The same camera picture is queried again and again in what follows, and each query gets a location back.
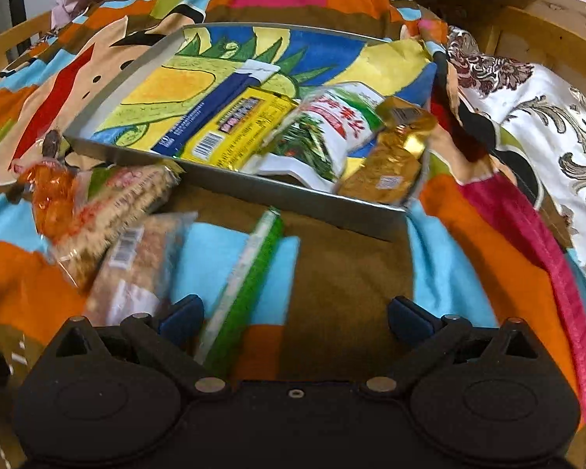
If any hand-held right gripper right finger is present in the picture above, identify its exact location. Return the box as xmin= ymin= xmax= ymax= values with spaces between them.
xmin=359 ymin=295 xmax=543 ymax=399

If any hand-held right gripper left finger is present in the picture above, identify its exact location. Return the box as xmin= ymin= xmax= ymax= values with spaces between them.
xmin=49 ymin=294 xmax=232 ymax=399

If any brown bar clear packet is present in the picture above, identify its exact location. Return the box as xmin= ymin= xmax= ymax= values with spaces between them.
xmin=85 ymin=212 xmax=198 ymax=326

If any green stick packet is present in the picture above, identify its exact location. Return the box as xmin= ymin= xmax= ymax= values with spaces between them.
xmin=195 ymin=208 xmax=286 ymax=377

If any rice cracker packet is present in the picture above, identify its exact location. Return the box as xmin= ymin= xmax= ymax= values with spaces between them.
xmin=44 ymin=161 xmax=184 ymax=294

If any gold snack packet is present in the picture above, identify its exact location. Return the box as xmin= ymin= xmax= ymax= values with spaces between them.
xmin=334 ymin=97 xmax=438 ymax=206

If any yellow snack packet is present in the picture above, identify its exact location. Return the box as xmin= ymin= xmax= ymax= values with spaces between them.
xmin=180 ymin=85 xmax=306 ymax=174

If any blue packet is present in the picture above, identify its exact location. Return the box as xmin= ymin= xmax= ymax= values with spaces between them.
xmin=149 ymin=61 xmax=284 ymax=157

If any white and green snack packet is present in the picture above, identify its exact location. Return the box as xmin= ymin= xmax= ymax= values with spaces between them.
xmin=254 ymin=83 xmax=386 ymax=191

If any grey tray with dinosaur drawing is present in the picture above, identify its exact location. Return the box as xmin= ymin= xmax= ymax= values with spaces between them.
xmin=63 ymin=22 xmax=440 ymax=242

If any colourful printed blanket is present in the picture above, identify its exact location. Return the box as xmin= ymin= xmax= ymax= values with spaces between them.
xmin=0 ymin=0 xmax=586 ymax=469

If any floral patterned cloth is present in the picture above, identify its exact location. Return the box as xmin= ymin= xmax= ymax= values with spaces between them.
xmin=444 ymin=24 xmax=586 ymax=333

